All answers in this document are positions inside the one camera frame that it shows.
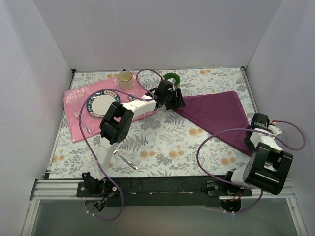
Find white plate blue rim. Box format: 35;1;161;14
86;89;121;118

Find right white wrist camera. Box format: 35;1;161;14
268;120;282;136

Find aluminium frame rail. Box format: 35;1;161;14
22;66;308;236

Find purple satin napkin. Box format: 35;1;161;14
176;90;256;158

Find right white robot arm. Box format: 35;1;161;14
222;113;293;196

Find green floral mug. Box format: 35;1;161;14
163;72;181;89

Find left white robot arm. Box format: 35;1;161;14
82;78;186;197

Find floral tablecloth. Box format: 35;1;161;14
48;68;254;179

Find pink cloth placemat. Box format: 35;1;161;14
63;73;156;143

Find small silver fork on placemat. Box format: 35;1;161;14
74;112;91;134

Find cream ceramic cup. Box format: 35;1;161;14
117;70;134;90

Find silver fork on table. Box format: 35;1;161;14
113;150;138;170

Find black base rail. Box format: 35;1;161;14
76;176;252;207

